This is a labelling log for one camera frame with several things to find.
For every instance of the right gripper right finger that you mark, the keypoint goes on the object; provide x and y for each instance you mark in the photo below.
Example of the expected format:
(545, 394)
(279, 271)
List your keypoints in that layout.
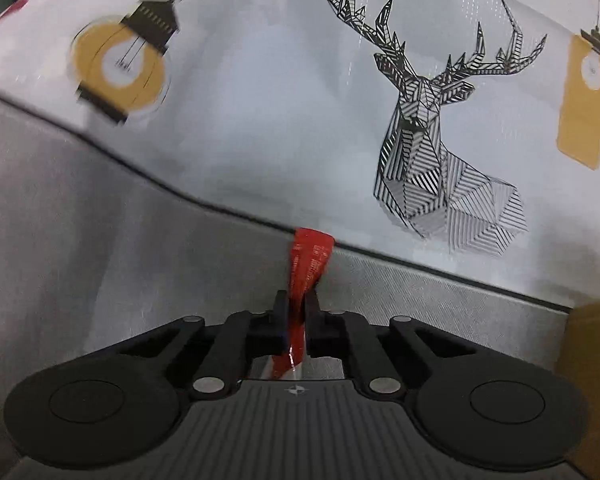
(312, 324)

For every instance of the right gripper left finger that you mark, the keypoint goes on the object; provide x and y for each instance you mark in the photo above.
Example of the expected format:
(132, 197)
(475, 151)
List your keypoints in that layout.
(280, 330)

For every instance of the red snack stick packet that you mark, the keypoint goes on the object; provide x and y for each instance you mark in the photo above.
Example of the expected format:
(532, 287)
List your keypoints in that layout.
(310, 252)

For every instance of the grey deer print sofa cover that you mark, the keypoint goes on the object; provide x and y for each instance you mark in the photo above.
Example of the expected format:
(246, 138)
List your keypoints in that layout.
(156, 158)

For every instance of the brown cardboard box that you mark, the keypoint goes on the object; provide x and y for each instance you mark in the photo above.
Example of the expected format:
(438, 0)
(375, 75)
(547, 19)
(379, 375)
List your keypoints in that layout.
(579, 361)

